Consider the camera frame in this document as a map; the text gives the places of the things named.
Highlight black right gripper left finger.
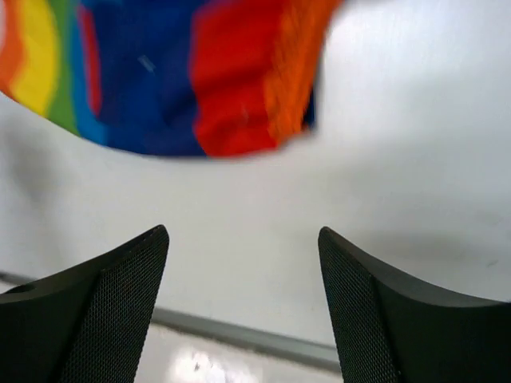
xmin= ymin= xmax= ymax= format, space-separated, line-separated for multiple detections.
xmin=1 ymin=225 xmax=169 ymax=383

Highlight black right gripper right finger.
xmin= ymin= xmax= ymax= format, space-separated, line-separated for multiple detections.
xmin=318 ymin=227 xmax=510 ymax=383

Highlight rainbow striped shorts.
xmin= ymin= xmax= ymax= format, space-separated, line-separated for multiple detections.
xmin=1 ymin=0 xmax=339 ymax=157

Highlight aluminium frame rail front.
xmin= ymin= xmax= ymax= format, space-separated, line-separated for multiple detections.
xmin=1 ymin=272 xmax=340 ymax=373

